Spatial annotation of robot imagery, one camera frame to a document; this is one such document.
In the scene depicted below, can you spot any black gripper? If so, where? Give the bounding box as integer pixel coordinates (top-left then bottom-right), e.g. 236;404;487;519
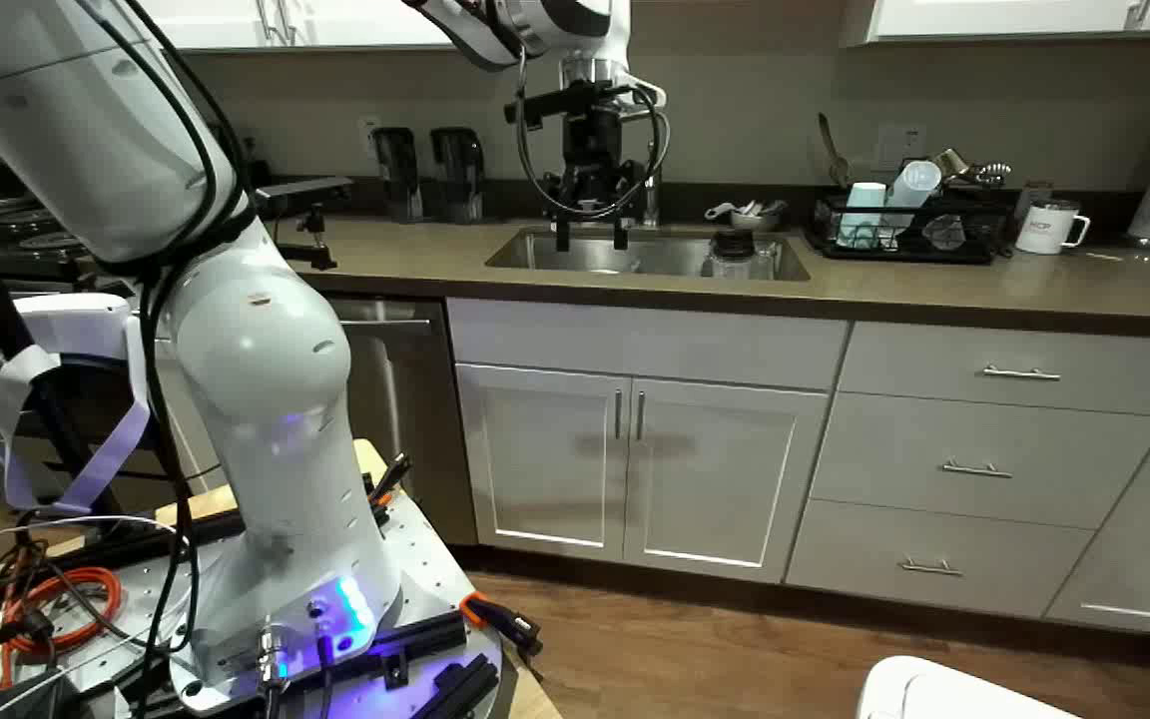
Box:
550;110;637;254

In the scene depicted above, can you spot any white trash bin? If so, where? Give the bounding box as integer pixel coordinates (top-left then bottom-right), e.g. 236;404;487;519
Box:
857;652;1084;719

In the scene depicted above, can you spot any chrome faucet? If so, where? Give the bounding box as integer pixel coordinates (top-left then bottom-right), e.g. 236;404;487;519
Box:
637;171;666;230

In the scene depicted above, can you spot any stainless steel sink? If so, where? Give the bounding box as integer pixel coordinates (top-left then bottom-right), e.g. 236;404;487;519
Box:
483;222;815;287

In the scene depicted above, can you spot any white sink front panel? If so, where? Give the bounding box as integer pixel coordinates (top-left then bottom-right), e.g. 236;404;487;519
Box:
443;291;854;394

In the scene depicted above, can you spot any small black cup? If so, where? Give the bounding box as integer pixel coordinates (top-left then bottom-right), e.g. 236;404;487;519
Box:
712;226;763;281

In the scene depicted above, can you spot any black countertop appliance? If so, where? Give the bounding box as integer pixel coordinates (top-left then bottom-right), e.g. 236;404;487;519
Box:
428;122;489;226
367;122;428;222

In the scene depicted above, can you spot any white base cabinet door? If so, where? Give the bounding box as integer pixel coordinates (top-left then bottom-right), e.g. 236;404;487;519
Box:
620;370;829;587
452;358;633;561

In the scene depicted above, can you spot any black kitchen utensil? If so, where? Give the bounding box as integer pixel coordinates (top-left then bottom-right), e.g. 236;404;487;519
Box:
811;107;854;191

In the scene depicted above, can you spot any stainless dishwasher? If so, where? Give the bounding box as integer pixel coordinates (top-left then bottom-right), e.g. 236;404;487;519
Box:
323;291;477;548

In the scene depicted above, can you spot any teal white container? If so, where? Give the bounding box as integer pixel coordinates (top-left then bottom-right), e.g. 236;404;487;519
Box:
839;177;894;250

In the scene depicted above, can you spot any orange black clamp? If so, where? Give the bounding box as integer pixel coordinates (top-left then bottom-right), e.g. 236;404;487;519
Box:
459;587;550;657
363;451;417;528

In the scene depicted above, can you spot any clear plastic container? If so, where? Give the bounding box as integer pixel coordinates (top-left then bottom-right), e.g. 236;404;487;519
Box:
881;153;950;217

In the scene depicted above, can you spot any black dish rack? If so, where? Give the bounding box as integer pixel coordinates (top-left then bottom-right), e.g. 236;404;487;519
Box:
807;177;1027;266

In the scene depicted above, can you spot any silver robot mounting plate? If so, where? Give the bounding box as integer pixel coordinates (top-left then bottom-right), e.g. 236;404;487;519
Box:
13;496;516;719

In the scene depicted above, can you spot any silver metal kitchenware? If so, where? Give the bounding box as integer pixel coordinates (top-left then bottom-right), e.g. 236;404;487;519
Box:
936;141;1016;191

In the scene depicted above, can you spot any white mug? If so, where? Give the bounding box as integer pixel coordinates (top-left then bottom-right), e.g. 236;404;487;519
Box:
1010;198;1094;261

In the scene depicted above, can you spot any wooden base board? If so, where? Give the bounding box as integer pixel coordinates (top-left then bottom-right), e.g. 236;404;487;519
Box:
0;436;566;719

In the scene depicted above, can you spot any white shallow drawer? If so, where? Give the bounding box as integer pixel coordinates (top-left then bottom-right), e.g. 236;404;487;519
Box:
833;314;1150;420

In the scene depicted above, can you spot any black gas stove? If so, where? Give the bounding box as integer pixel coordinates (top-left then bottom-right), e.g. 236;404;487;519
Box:
0;122;110;291

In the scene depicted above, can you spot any white tall cabinet door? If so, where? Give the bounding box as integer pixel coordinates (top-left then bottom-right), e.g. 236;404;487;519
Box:
1040;354;1150;637

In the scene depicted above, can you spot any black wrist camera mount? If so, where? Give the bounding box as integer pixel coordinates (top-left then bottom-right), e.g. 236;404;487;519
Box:
504;77;621;126

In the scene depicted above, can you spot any white wall cabinet door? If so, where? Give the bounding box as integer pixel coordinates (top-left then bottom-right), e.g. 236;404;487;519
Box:
863;0;1150;47
131;0;280;55
272;0;463;55

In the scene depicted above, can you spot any silver drawer handle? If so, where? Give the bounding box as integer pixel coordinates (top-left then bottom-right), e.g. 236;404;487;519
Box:
894;551;967;584
972;358;1067;387
935;455;1016;482

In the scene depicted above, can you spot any black aluminium rail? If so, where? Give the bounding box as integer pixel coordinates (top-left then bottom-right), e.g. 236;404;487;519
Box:
330;605;473;673
412;655;508;719

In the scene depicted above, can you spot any pale ribbon strap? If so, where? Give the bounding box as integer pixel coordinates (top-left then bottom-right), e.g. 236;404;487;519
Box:
0;339;155;519

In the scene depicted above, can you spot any white curved frame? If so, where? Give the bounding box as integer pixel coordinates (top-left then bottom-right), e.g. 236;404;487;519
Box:
0;287;155;404

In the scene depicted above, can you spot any orange coiled cable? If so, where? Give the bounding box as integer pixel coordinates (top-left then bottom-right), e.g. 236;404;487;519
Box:
0;561;129;672

